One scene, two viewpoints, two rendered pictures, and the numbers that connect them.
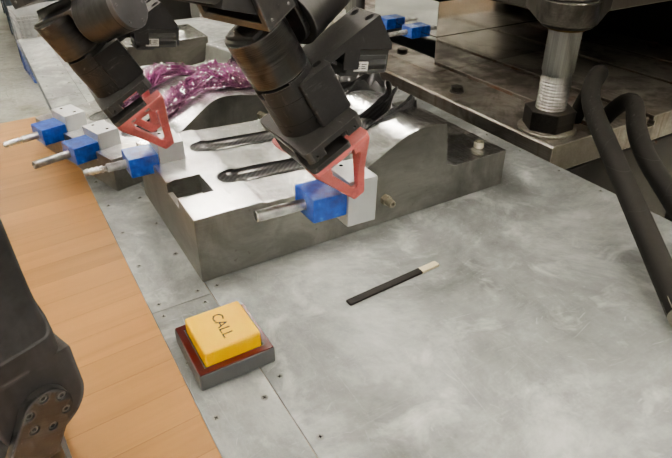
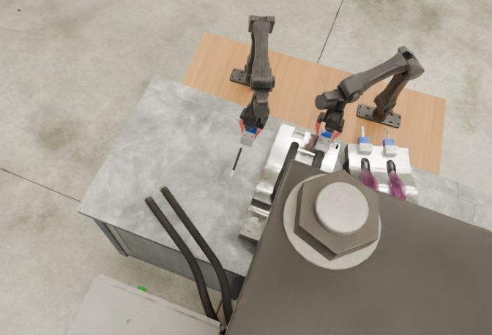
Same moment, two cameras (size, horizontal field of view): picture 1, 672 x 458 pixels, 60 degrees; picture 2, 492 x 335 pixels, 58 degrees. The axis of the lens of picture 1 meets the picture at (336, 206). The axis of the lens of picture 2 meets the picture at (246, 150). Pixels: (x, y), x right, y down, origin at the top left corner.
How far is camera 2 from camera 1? 180 cm
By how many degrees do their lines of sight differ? 79
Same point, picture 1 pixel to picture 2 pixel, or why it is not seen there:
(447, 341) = (212, 151)
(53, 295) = (304, 109)
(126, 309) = (285, 116)
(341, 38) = (250, 111)
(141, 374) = not seen: hidden behind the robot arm
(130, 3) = (320, 102)
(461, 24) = not seen: outside the picture
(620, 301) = (179, 192)
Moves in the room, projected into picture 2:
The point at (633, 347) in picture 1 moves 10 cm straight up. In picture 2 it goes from (172, 175) to (170, 165)
